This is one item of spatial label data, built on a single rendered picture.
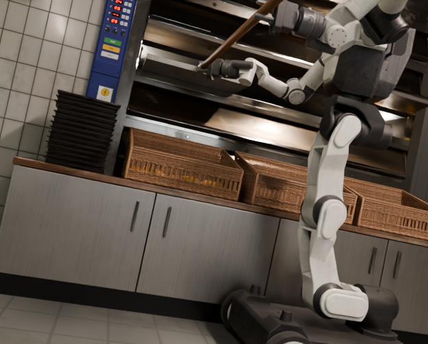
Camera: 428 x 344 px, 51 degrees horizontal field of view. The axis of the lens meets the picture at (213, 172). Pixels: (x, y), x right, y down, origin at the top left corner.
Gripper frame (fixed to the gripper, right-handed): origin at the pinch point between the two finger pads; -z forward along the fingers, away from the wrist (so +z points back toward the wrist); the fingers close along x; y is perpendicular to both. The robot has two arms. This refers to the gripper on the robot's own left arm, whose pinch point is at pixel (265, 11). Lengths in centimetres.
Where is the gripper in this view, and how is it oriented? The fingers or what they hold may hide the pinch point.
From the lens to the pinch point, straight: 148.3
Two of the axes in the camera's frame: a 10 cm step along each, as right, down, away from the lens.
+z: 9.5, 2.0, 2.3
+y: -2.3, -0.3, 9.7
